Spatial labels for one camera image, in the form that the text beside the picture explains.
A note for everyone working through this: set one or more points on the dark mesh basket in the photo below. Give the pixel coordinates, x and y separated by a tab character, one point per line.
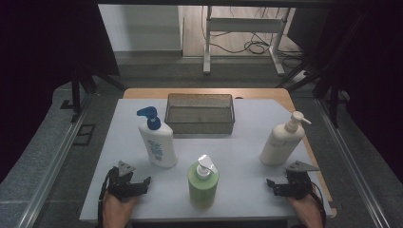
199	115

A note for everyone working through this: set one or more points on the person's left hand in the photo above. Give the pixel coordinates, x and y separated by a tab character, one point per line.
117	209

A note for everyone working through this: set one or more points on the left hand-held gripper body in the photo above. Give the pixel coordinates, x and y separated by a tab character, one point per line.
122	185

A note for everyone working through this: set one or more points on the aluminium rail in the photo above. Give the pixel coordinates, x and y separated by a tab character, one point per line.
53	164
351	164

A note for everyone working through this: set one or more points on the green bottle with white pump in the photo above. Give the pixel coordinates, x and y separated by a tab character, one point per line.
202	186

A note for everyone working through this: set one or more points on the black floor plate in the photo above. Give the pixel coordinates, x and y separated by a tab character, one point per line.
85	134

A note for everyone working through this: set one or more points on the black metal stand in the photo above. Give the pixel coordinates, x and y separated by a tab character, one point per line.
76	95
332	101

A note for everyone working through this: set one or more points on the white bottle with blue pump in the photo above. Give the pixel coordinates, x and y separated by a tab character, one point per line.
158	142

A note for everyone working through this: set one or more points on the white metal desk frame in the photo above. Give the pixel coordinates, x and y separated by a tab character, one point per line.
244	24

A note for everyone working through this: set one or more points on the dark curtain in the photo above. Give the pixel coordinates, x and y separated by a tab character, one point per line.
374	79
38	79

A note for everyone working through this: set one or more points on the white table mat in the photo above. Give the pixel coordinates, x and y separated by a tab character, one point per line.
240	158

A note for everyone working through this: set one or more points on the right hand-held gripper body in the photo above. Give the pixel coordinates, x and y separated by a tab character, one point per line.
299	185

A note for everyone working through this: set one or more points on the cream pump bottle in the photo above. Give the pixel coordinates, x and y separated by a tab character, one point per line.
282	142

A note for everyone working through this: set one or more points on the person's right hand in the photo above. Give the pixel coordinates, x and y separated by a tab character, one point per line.
305	207

